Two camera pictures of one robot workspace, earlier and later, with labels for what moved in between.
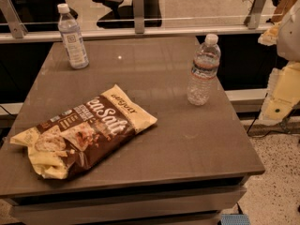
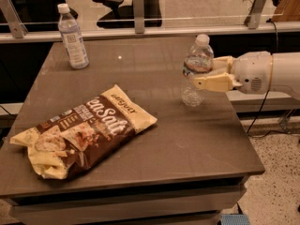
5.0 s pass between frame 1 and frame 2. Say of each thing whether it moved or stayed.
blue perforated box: stayed
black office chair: stayed
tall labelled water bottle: stayed
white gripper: moved
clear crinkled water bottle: moved
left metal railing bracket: stayed
